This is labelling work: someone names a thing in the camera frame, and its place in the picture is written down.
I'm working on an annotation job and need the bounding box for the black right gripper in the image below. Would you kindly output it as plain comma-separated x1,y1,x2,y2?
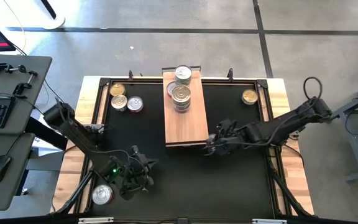
204,119,247,156

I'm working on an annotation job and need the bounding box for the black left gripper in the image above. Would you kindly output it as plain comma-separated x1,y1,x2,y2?
119,157,159,200

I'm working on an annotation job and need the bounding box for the black table mat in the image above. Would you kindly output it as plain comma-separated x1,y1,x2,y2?
99,81,275,217

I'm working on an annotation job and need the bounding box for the green-label can gold lid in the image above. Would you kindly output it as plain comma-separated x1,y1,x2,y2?
241,88,259,106
109,82,126,97

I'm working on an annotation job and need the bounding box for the white paper sheet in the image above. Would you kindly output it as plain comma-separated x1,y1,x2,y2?
29,124,71,157

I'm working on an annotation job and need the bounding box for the black desk foot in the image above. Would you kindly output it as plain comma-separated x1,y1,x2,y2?
25,116,68,151

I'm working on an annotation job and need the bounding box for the wooden shelf black wire frame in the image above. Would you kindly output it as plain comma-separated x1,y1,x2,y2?
162,65,210,147

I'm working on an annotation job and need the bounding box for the silver metal bracket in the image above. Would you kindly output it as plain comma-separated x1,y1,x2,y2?
252,218,288,224
78,217,114,224

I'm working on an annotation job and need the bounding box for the white-base black post stand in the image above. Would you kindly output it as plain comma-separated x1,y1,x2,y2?
0,0,67,31

